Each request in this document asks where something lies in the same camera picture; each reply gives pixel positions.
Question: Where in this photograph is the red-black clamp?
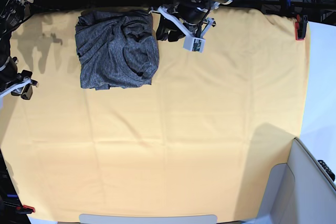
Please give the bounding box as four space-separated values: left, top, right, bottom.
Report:
15 205 35 215
295 14 308 40

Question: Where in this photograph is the red-black clamp right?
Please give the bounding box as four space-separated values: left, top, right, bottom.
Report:
295 14 308 40

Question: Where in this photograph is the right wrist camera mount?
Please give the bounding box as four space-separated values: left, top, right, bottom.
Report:
1 77 39 99

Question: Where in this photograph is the grey long-sleeve shirt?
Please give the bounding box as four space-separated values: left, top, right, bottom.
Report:
75 10 160 90

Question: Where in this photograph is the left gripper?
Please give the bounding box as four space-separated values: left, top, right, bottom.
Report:
156 0 212 42

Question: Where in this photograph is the yellow table cloth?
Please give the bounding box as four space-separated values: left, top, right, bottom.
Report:
1 8 310 222

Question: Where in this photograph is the white plastic bin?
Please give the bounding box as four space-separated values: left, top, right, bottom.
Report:
255 138 335 223

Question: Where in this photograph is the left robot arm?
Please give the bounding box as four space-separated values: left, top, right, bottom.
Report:
156 0 233 42

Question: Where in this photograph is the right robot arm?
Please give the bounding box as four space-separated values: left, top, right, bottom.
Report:
1 0 38 100

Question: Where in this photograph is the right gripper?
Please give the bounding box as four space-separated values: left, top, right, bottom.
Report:
1 56 33 100

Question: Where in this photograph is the red-black clamp left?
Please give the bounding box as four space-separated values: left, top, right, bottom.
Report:
15 205 35 215

